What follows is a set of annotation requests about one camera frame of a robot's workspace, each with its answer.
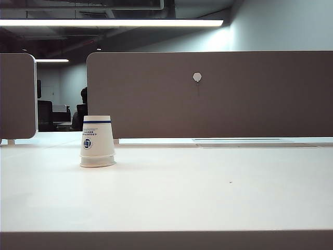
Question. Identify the narrow brown desk partition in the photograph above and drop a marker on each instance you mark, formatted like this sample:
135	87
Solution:
17	96

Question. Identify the seated person dark silhouette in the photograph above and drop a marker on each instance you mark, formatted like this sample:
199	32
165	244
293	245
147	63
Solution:
83	96

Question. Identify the white paper cup blue logo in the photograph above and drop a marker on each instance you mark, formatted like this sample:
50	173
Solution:
97	162
97	135

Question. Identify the white office printer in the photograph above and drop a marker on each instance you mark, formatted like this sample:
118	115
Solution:
61	107

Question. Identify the short ceiling light strip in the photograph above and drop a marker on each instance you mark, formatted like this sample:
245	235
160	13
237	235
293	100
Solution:
52	60

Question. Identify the white partition support foot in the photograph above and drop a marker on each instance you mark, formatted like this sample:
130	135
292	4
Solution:
116	141
11	142

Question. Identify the long ceiling light strip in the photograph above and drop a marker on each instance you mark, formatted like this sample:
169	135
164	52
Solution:
112	23

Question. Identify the wide brown desk partition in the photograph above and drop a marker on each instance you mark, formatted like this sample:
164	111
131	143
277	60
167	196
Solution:
247	104

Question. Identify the white hexagonal adhesive hook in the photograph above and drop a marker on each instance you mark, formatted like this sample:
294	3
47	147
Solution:
197	76

